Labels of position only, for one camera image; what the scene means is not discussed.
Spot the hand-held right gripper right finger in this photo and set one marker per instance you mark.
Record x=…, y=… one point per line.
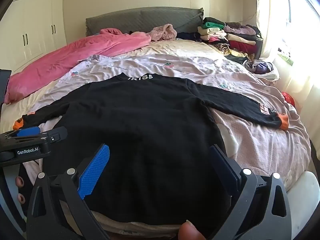
x=225, y=172

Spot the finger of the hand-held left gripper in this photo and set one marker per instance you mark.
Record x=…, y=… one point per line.
x=56, y=135
x=27, y=131

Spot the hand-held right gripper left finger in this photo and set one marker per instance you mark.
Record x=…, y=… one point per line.
x=93, y=172

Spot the black sweater with orange cuffs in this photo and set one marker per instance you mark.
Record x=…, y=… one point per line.
x=137, y=130

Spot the pile of folded clothes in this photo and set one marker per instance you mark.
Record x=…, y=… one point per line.
x=240, y=38

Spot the person's left hand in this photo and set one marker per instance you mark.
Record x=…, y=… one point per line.
x=19, y=182

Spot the person's right hand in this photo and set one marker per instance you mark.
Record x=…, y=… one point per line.
x=190, y=231

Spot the pink printed bed cover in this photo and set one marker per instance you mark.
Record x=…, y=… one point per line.
x=262, y=140

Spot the pink quilt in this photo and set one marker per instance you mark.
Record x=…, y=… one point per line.
x=62, y=55

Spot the red plastic bag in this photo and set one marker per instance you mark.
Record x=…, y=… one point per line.
x=288, y=97

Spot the white wardrobe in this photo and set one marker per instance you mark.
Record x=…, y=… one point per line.
x=32, y=30

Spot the floral laundry bag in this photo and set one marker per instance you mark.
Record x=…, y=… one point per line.
x=262, y=67

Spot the grey bedside cabinet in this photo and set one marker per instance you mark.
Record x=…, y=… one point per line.
x=259, y=48

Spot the cream bed sheet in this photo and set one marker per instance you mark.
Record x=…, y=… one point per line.
x=180, y=47

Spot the grey padded headboard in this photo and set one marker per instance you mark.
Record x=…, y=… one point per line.
x=125, y=21

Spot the dark navy garment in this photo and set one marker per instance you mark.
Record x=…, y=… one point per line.
x=187, y=35

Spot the pink fluffy garment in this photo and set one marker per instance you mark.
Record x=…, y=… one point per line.
x=163, y=31

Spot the cream curtain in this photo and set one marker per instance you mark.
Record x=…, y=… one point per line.
x=272, y=17

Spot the window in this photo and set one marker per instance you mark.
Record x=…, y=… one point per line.
x=307, y=5

